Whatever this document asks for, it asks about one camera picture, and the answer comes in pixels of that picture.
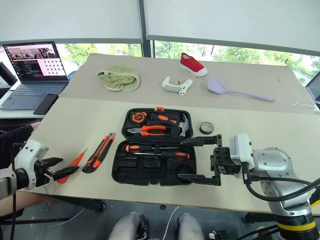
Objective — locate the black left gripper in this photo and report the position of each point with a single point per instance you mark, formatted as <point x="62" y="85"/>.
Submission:
<point x="42" y="172"/>

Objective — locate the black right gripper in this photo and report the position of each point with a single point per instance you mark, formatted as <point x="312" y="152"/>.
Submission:
<point x="223" y="161"/>

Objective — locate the small orange tester screwdriver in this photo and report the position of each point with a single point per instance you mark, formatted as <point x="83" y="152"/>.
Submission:
<point x="76" y="161"/>

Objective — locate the orange black utility knife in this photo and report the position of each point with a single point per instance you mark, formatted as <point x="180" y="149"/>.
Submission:
<point x="96" y="157"/>

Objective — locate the black plastic tool case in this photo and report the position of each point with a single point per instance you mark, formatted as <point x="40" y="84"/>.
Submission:
<point x="150" y="172"/>

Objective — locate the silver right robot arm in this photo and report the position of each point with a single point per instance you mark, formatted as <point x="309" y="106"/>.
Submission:
<point x="277" y="162"/>

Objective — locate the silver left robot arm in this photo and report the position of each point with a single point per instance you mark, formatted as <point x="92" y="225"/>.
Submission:
<point x="6" y="183"/>

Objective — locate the orange black screwdriver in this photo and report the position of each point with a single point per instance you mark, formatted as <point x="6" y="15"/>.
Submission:
<point x="180" y="156"/>
<point x="133" y="148"/>

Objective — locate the grey tape roll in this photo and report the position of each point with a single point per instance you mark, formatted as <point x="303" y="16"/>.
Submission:
<point x="201" y="130"/>

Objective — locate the black table leg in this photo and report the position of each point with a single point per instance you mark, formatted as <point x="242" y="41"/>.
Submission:
<point x="82" y="203"/>

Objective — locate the person in dark clothes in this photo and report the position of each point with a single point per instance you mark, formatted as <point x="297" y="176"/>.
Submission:
<point x="12" y="140"/>

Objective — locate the claw hammer orange black grip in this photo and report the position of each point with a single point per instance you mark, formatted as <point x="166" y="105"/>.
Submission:
<point x="163" y="118"/>

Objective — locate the black smartphone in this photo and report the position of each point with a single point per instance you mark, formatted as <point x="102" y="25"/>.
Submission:
<point x="46" y="103"/>

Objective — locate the grey rounded shape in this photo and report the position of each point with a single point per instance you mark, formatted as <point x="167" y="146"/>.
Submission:
<point x="190" y="226"/>
<point x="125" y="226"/>

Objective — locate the purple silicone spatula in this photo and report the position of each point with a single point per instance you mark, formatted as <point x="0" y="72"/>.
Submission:
<point x="216" y="86"/>

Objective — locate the orange black tape measure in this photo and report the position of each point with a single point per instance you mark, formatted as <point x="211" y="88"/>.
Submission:
<point x="138" y="117"/>

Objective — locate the beige table cover sheet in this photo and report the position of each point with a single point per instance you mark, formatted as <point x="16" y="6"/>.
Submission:
<point x="150" y="100"/>

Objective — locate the red white canvas shoe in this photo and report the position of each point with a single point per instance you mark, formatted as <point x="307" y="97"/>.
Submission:
<point x="191" y="62"/>

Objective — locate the open laptop with pink screen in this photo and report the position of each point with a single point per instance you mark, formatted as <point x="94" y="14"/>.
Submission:
<point x="32" y="62"/>

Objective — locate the green towel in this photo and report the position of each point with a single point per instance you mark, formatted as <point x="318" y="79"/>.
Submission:
<point x="120" y="77"/>

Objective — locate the grey laptop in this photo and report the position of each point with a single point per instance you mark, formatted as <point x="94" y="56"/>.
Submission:
<point x="315" y="87"/>

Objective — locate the white roller blind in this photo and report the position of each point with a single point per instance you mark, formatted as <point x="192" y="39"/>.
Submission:
<point x="70" y="17"/>
<point x="232" y="20"/>

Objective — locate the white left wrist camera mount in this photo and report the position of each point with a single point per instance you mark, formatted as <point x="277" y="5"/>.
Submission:
<point x="28" y="152"/>

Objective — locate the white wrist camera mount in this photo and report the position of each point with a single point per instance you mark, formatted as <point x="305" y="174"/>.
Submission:
<point x="243" y="148"/>
<point x="28" y="152"/>

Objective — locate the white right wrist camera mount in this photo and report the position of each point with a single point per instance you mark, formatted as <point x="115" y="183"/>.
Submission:
<point x="243" y="148"/>

